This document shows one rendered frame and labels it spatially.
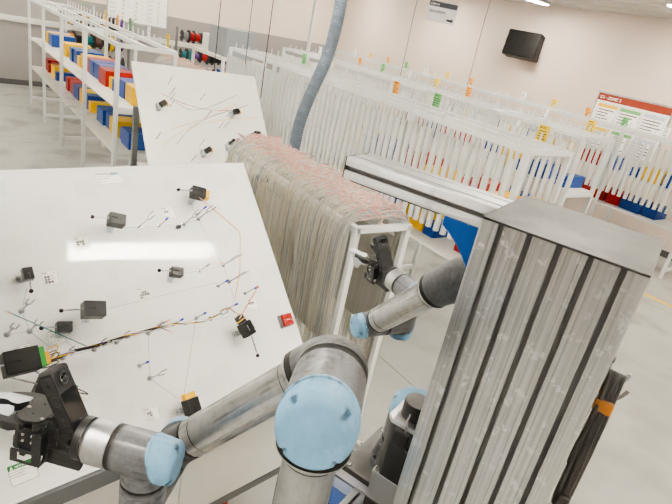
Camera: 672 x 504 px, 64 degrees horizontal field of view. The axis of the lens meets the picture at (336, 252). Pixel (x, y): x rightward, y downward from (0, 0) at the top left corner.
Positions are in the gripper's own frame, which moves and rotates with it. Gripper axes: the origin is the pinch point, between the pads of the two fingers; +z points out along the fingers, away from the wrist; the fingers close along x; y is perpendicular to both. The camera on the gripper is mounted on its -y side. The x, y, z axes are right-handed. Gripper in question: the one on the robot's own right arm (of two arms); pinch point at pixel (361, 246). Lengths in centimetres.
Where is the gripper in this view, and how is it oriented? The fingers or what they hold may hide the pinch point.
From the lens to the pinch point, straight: 188.1
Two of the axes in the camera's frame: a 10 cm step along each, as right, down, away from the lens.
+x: 8.7, -1.6, 4.6
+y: -0.7, 8.9, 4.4
